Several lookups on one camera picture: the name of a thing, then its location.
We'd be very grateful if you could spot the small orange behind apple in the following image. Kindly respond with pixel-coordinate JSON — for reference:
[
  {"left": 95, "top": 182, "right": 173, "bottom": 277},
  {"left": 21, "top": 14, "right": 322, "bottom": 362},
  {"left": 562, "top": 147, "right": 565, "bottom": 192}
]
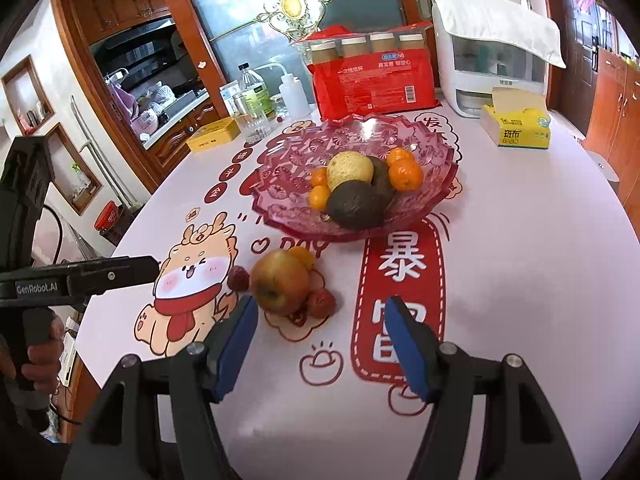
[{"left": 288, "top": 246, "right": 316, "bottom": 271}]

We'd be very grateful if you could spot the person left hand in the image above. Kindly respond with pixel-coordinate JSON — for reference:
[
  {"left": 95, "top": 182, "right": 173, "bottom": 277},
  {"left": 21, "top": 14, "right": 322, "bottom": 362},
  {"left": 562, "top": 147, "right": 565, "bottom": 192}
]
[{"left": 1, "top": 313, "right": 65, "bottom": 394}]

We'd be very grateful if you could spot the dark overripe banana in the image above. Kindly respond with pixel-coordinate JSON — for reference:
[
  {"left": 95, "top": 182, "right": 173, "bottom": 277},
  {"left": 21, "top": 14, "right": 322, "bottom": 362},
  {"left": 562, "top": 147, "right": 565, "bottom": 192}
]
[{"left": 369, "top": 156, "right": 396, "bottom": 206}]

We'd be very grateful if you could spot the yellow tissue box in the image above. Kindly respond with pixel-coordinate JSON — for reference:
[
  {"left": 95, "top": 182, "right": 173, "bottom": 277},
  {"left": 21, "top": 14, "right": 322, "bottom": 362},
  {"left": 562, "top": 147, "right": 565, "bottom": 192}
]
[{"left": 480, "top": 87, "right": 551, "bottom": 150}]

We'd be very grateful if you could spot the small glass jar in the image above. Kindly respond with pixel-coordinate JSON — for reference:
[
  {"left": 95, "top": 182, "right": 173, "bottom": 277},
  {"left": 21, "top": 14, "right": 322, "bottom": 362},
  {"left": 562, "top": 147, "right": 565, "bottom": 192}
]
[{"left": 271, "top": 93, "right": 288, "bottom": 122}]

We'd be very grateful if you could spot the white cloth on appliance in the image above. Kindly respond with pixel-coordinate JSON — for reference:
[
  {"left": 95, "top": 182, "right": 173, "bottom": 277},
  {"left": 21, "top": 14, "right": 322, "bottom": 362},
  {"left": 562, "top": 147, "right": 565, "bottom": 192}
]
[{"left": 432, "top": 0, "right": 566, "bottom": 68}]

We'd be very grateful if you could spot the clear glass bottle green label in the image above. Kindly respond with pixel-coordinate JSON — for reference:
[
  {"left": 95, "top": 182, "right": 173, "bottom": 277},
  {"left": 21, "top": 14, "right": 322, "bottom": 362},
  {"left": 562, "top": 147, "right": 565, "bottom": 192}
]
[{"left": 238, "top": 63, "right": 276, "bottom": 118}]

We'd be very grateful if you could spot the clear drinking glass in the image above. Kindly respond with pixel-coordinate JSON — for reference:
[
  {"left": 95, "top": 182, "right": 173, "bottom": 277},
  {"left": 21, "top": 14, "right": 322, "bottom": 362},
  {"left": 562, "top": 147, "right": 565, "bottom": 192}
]
[{"left": 234, "top": 110, "right": 272, "bottom": 144}]

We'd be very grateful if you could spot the dark green avocado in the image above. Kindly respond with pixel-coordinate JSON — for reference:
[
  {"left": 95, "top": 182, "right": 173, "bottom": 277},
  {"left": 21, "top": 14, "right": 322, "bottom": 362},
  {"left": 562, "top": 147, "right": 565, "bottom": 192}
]
[{"left": 326, "top": 180, "right": 386, "bottom": 231}]

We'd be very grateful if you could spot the dark red lychee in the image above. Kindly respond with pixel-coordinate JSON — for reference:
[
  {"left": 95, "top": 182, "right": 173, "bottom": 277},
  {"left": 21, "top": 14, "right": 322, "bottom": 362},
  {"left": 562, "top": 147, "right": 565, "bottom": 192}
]
[{"left": 227, "top": 266, "right": 250, "bottom": 292}]

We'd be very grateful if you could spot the small orange tangerine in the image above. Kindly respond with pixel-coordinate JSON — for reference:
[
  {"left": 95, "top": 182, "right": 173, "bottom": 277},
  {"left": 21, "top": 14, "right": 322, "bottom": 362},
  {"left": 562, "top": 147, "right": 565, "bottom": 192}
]
[{"left": 310, "top": 167, "right": 328, "bottom": 188}]

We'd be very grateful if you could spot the printed white tablecloth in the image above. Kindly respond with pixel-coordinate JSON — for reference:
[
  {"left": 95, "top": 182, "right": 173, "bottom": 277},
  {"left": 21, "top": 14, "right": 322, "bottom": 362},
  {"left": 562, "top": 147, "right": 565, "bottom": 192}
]
[{"left": 74, "top": 94, "right": 640, "bottom": 480}]

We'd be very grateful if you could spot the red paper cup package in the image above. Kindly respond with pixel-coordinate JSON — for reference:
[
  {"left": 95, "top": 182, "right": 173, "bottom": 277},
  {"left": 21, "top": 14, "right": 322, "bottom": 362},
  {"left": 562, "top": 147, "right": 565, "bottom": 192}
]
[{"left": 295, "top": 22, "right": 439, "bottom": 120}]

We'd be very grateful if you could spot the yellow flat box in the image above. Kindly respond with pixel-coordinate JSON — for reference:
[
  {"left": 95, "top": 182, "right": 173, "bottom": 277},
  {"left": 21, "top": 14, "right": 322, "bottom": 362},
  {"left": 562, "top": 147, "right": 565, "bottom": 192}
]
[{"left": 186, "top": 117, "right": 240, "bottom": 153}]

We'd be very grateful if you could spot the red yellow apple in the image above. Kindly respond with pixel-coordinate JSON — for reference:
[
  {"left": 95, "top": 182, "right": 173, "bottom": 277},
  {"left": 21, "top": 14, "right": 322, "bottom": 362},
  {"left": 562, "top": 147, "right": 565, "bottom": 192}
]
[{"left": 250, "top": 249, "right": 311, "bottom": 316}]

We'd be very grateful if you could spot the white countertop appliance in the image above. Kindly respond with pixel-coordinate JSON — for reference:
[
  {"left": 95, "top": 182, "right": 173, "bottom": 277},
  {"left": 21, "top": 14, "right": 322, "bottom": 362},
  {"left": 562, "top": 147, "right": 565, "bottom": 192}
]
[{"left": 432, "top": 3, "right": 553, "bottom": 118}]

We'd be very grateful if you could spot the white squeeze bottle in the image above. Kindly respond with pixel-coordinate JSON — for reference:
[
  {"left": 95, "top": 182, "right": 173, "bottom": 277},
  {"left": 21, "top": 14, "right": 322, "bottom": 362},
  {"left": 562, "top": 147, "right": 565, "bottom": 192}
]
[{"left": 257, "top": 63, "right": 311, "bottom": 120}]

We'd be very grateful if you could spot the pink glass fruit bowl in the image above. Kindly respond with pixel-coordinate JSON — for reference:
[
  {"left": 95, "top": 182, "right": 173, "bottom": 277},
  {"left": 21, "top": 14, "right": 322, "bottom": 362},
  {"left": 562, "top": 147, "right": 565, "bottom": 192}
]
[{"left": 242, "top": 112, "right": 461, "bottom": 242}]

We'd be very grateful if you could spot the yellow pear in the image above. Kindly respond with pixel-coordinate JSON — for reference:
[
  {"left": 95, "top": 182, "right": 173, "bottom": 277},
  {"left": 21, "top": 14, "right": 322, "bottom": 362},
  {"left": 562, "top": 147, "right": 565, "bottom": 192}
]
[{"left": 326, "top": 151, "right": 373, "bottom": 191}]

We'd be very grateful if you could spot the white stool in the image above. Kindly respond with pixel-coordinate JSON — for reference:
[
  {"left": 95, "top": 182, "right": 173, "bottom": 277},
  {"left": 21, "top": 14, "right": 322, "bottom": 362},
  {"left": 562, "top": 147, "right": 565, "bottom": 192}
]
[{"left": 587, "top": 151, "right": 620, "bottom": 186}]

